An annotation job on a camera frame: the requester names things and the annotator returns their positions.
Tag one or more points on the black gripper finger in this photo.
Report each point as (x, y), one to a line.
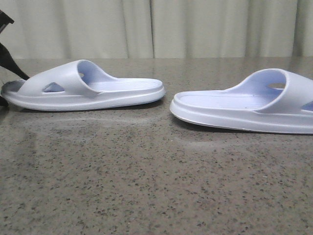
(3, 102)

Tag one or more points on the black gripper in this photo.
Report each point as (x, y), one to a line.
(6, 60)

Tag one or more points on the light blue slipper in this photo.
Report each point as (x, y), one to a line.
(269, 100)
(80, 85)

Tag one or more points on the beige background curtain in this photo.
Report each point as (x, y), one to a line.
(55, 29)

